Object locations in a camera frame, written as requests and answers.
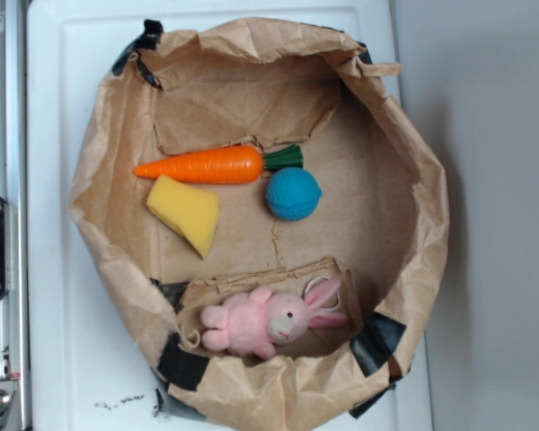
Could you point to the blue rubber ball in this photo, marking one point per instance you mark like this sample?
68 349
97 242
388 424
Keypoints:
292 194

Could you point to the yellow sponge piece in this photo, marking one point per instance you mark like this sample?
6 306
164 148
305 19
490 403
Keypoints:
190 212

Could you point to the orange plastic carrot toy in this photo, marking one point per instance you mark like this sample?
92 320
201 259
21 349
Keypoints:
237 164

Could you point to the brown paper bag bin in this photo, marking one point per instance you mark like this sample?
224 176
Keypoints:
381 225

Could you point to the aluminium frame rail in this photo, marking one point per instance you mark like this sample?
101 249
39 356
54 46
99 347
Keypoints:
15 363

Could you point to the pink plush bunny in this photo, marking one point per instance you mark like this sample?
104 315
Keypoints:
255 323

